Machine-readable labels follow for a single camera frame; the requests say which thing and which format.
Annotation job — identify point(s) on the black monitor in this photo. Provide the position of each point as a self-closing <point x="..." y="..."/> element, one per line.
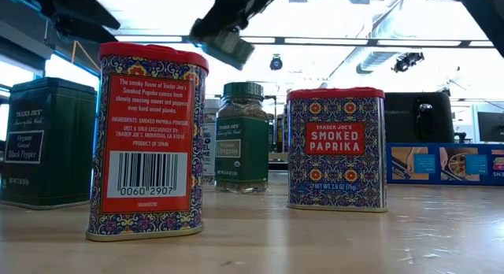
<point x="490" y="126"/>

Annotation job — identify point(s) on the blue plastic wrap box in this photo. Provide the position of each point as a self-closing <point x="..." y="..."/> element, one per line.
<point x="433" y="183"/>

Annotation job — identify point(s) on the red lid smoked paprika tin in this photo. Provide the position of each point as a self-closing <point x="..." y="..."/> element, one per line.
<point x="336" y="167"/>
<point x="147" y="148"/>

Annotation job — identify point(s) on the black dome ceiling camera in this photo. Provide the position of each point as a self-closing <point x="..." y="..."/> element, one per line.
<point x="275" y="62"/>

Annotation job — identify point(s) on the overhead light bar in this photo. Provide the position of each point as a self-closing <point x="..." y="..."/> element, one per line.
<point x="279" y="41"/>

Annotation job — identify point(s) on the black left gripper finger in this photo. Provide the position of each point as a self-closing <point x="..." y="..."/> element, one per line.
<point x="86" y="8"/>
<point x="76" y="30"/>

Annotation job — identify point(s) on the dark black pepper spice tin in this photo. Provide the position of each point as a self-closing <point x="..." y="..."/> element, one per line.
<point x="47" y="148"/>

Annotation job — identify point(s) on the black ceiling spotlight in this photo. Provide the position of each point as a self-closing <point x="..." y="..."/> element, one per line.
<point x="407" y="61"/>

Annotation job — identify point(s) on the white lid bagel seasoning jar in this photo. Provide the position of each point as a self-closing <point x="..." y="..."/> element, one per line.
<point x="210" y="148"/>

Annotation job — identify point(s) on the black four slot toaster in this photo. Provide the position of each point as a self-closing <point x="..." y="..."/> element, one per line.
<point x="401" y="120"/>

